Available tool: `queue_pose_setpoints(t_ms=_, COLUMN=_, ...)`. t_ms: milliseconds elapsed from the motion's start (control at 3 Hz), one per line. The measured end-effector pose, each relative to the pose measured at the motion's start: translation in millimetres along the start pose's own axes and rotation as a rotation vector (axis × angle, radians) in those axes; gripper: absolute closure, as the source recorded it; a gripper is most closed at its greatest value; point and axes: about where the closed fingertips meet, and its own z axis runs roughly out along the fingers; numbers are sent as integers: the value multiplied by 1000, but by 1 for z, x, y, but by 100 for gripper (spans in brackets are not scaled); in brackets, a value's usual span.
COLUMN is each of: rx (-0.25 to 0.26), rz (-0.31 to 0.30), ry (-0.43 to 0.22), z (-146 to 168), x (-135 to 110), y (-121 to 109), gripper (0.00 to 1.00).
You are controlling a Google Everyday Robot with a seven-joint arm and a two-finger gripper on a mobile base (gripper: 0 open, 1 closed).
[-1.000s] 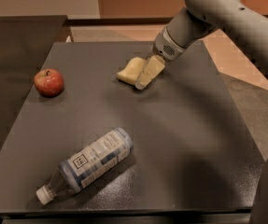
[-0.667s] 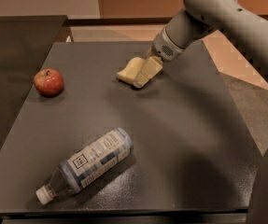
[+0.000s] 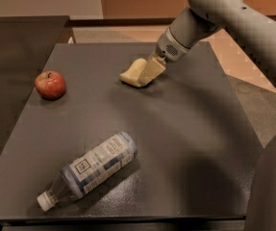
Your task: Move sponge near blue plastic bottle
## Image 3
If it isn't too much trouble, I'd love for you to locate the yellow sponge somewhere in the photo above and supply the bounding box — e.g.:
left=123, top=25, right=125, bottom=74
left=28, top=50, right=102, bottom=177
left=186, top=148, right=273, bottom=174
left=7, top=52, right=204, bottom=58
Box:
left=119, top=59, right=151, bottom=88

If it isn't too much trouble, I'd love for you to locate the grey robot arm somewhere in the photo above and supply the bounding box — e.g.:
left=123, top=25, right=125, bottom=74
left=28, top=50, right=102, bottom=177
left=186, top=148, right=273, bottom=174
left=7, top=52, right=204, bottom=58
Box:
left=138, top=0, right=276, bottom=231

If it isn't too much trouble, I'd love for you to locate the blue plastic water bottle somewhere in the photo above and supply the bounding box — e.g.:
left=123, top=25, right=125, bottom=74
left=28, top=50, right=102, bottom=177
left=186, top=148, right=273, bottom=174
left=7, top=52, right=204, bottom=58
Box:
left=38, top=132, right=138, bottom=212

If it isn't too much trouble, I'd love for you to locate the red apple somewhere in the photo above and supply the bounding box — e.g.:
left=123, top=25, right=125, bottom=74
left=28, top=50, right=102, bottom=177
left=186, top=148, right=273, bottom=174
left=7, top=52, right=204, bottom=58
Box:
left=35, top=70, right=66, bottom=100

